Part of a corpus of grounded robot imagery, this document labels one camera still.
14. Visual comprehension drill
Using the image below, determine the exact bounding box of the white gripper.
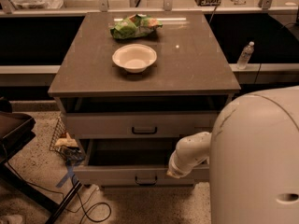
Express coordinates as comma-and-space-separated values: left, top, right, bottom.
166, 152, 194, 179

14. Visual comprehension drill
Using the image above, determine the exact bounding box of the dark chair at left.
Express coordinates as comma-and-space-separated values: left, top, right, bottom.
0, 97, 81, 224

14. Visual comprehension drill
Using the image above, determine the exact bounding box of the wire basket with items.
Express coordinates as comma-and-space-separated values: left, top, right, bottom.
49, 118, 84, 162

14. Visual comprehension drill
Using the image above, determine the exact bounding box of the white paper bowl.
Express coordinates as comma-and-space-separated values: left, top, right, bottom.
112, 44, 157, 73

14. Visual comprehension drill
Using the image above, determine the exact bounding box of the black floor cable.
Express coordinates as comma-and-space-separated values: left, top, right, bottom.
3, 171, 113, 224

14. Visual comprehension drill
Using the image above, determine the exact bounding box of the grey drawer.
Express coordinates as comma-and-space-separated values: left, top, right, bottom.
74, 138, 209, 188
62, 112, 217, 139

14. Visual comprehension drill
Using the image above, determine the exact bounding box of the green chip bag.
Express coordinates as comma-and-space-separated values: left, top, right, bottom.
110, 14, 163, 40

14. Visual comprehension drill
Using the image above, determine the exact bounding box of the grey drawer cabinet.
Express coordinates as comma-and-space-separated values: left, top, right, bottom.
47, 10, 242, 189

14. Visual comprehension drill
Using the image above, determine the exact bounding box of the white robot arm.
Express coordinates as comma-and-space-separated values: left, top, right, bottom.
167, 86, 299, 224

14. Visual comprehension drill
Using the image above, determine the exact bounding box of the clear plastic water bottle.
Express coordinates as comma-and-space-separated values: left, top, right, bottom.
236, 41, 254, 70

